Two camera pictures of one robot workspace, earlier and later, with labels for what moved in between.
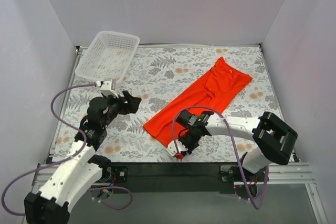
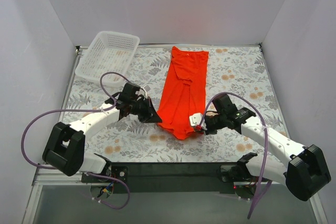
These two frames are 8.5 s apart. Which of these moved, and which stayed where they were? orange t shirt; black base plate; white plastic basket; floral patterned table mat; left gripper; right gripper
Moved: left gripper; orange t shirt; right gripper
Stayed: white plastic basket; floral patterned table mat; black base plate
